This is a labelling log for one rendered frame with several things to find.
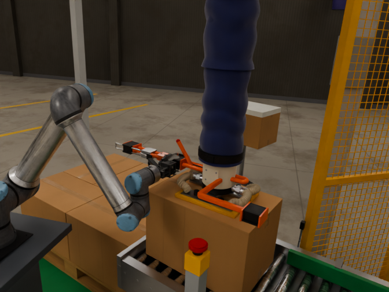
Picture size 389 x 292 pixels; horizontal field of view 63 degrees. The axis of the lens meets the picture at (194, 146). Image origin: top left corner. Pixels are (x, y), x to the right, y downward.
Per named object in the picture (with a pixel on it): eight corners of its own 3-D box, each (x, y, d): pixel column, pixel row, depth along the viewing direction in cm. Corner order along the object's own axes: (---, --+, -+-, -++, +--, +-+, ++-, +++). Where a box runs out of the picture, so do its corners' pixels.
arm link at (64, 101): (54, 84, 121) (142, 229, 134) (71, 80, 133) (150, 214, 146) (32, 98, 124) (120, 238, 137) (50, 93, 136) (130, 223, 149)
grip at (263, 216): (267, 218, 128) (268, 207, 126) (259, 228, 121) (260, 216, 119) (248, 211, 132) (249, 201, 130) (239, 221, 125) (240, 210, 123)
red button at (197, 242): (210, 251, 115) (212, 241, 113) (200, 261, 109) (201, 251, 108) (194, 243, 118) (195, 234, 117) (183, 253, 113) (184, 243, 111)
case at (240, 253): (272, 261, 180) (283, 198, 166) (239, 306, 148) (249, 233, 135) (187, 223, 211) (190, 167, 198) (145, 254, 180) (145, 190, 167)
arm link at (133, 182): (123, 193, 149) (121, 173, 146) (141, 183, 159) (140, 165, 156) (138, 198, 144) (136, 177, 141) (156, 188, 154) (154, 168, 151)
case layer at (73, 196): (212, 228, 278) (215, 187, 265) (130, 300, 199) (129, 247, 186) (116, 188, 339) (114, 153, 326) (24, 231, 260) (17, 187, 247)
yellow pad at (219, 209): (243, 210, 153) (244, 200, 152) (234, 219, 145) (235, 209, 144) (185, 189, 171) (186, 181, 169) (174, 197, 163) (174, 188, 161)
